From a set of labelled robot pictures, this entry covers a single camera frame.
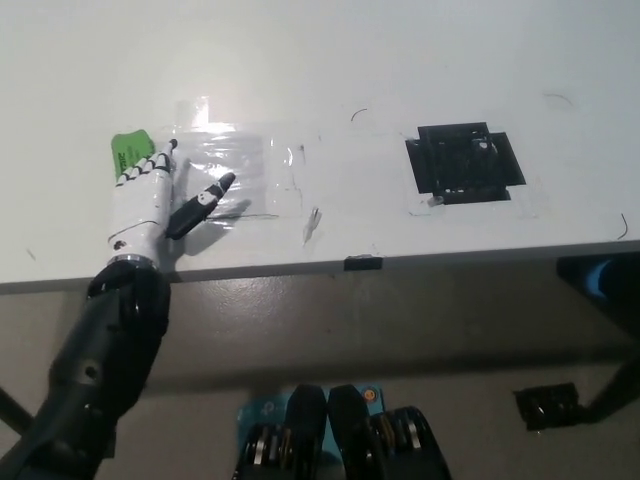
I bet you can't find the black object with blue patch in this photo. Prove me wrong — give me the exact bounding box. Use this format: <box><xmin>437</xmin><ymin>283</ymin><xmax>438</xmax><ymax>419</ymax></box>
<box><xmin>556</xmin><ymin>254</ymin><xmax>640</xmax><ymax>321</ymax></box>

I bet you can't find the teal tp-link box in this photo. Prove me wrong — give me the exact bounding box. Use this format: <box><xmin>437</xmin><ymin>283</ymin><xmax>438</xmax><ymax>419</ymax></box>
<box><xmin>237</xmin><ymin>387</ymin><xmax>385</xmax><ymax>480</ymax></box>

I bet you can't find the black tape patch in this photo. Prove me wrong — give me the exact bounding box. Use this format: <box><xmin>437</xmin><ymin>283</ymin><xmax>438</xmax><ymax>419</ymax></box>
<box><xmin>404</xmin><ymin>119</ymin><xmax>527</xmax><ymax>205</ymax></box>

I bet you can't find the green whiteboard eraser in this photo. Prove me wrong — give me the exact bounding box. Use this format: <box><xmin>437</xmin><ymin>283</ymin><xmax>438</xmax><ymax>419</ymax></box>
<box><xmin>109</xmin><ymin>128</ymin><xmax>156</xmax><ymax>186</ymax></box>

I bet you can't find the black floor foot plate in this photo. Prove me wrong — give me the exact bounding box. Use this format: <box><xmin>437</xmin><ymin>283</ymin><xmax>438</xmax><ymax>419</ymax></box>
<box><xmin>513</xmin><ymin>382</ymin><xmax>589</xmax><ymax>434</ymax></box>

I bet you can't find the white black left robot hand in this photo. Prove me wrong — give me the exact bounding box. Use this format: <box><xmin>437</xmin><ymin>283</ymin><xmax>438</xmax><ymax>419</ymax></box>
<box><xmin>107</xmin><ymin>137</ymin><xmax>236</xmax><ymax>266</ymax></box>

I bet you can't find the clear plastic sheet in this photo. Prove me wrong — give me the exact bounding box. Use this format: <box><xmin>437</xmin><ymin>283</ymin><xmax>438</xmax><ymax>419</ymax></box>
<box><xmin>164</xmin><ymin>132</ymin><xmax>266</xmax><ymax>221</ymax></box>

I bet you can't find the small black tape strip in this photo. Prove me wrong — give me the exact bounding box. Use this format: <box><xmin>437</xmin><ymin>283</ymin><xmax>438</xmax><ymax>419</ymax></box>
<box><xmin>344</xmin><ymin>254</ymin><xmax>384</xmax><ymax>272</ymax></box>

